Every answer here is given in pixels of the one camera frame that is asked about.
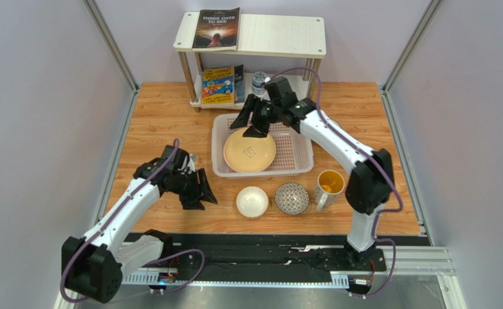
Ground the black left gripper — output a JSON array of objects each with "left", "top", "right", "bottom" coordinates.
[{"left": 167, "top": 168, "right": 217, "bottom": 211}]

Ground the yellow plate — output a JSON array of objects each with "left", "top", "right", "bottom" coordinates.
[{"left": 223, "top": 128, "right": 277, "bottom": 173}]

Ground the white striped bowl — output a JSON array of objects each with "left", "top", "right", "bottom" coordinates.
[{"left": 235, "top": 186, "right": 270, "bottom": 219}]

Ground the white plastic basket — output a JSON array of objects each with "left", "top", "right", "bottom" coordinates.
[{"left": 211, "top": 113, "right": 314, "bottom": 179}]

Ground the grey patterned bowl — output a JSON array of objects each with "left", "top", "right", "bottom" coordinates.
[{"left": 275, "top": 182, "right": 310, "bottom": 216}]

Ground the pink plate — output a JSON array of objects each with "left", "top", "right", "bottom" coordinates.
[{"left": 223, "top": 151, "right": 246, "bottom": 173}]

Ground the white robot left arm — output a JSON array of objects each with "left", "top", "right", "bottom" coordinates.
[{"left": 59, "top": 138, "right": 218, "bottom": 303}]

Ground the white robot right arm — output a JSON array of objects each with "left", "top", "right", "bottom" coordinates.
[{"left": 230, "top": 76, "right": 394, "bottom": 257}]

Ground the blue white ceramic jar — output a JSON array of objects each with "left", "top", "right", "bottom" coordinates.
[{"left": 251, "top": 71, "right": 268, "bottom": 96}]

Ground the yellow treehouse book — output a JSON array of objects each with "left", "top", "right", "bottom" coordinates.
[{"left": 201, "top": 66, "right": 235, "bottom": 108}]

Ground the dark blue book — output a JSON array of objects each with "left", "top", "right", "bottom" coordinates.
[{"left": 234, "top": 64, "right": 245, "bottom": 104}]

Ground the white bowl dark outside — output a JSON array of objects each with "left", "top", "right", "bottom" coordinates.
[{"left": 330, "top": 119, "right": 341, "bottom": 128}]

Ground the white two-tier shelf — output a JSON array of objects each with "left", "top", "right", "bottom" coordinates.
[{"left": 174, "top": 12, "right": 327, "bottom": 113}]

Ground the dark Three Days book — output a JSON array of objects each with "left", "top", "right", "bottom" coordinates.
[{"left": 192, "top": 8, "right": 241, "bottom": 52}]

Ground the patterned mug yellow inside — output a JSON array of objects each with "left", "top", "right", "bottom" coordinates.
[{"left": 313, "top": 170, "right": 345, "bottom": 212}]

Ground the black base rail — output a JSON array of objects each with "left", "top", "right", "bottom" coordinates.
[{"left": 123, "top": 231, "right": 387, "bottom": 297}]

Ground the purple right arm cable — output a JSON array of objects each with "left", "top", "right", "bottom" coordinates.
[{"left": 268, "top": 67, "right": 405, "bottom": 299}]

